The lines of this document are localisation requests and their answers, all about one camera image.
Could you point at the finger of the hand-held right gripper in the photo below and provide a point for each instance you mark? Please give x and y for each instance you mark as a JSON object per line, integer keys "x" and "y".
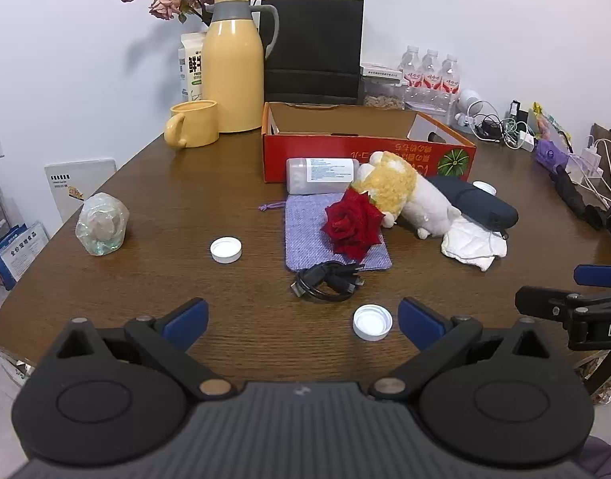
{"x": 597, "y": 275}
{"x": 540, "y": 302}

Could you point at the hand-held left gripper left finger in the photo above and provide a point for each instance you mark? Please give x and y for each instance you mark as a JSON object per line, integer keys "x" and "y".
{"x": 191, "y": 315}

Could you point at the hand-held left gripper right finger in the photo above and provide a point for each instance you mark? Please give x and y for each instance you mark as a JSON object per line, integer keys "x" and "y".
{"x": 419, "y": 320}

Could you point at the navy fabric pouch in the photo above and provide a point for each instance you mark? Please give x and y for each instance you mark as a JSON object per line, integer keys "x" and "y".
{"x": 480, "y": 204}

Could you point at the yellow and white plush toy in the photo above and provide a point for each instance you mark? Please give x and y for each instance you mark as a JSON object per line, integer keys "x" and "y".
{"x": 430, "y": 204}

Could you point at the red cardboard box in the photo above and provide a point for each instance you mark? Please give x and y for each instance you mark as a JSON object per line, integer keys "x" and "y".
{"x": 410, "y": 149}

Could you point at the white plastic bottle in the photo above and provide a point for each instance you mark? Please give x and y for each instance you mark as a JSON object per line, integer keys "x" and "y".
{"x": 320, "y": 174}

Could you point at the black ruffled cloth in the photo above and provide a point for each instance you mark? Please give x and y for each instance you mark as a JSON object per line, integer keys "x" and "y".
{"x": 580, "y": 199}

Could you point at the white face mask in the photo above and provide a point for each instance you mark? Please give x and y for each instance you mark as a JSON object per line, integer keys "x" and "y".
{"x": 467, "y": 247}

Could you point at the white multi-port charger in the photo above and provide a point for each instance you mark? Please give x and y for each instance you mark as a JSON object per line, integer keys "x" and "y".
{"x": 592, "y": 159}

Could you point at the red artificial rose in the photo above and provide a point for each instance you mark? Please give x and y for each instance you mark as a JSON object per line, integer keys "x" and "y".
{"x": 350, "y": 227}

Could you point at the crumpled clear plastic wrap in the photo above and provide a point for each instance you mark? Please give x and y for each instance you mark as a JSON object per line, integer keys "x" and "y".
{"x": 102, "y": 224}

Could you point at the purple packet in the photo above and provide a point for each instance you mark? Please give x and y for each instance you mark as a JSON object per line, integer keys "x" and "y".
{"x": 550, "y": 154}

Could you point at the person's purple garment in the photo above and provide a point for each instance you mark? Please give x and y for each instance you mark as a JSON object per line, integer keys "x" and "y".
{"x": 605, "y": 459}

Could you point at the white charger plug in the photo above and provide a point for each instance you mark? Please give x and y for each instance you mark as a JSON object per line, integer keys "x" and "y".
{"x": 527, "y": 140}

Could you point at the yellow green snack packet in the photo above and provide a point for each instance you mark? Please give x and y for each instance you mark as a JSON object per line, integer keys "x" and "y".
{"x": 547, "y": 124}

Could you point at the white panel board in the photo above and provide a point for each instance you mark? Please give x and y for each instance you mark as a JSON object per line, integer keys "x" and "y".
{"x": 81, "y": 184}

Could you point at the black power adapter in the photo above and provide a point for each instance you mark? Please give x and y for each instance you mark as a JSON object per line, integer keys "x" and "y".
{"x": 490, "y": 128}

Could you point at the small dark bottle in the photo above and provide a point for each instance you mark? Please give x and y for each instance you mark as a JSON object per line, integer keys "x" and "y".
{"x": 516, "y": 110}

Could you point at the blue folder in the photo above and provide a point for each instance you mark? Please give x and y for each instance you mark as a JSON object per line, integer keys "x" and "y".
{"x": 13, "y": 259}

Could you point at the yellow mug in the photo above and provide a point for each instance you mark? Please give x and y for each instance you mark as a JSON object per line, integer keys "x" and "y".
{"x": 198, "y": 124}

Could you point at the small white fan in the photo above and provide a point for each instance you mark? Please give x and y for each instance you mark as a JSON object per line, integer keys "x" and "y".
{"x": 467, "y": 102}

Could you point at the clear food container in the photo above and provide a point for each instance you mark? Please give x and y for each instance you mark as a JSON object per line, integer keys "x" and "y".
{"x": 383, "y": 97}

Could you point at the yellow thermos jug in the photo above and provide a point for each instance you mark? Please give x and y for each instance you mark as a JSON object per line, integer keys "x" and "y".
{"x": 233, "y": 75}

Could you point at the white milk carton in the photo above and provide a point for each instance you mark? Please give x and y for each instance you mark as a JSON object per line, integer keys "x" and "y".
{"x": 190, "y": 70}

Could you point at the white flat box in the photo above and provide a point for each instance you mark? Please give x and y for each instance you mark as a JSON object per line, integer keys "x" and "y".
{"x": 380, "y": 71}

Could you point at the black paper bag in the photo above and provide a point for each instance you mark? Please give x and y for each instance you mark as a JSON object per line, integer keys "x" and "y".
{"x": 310, "y": 45}

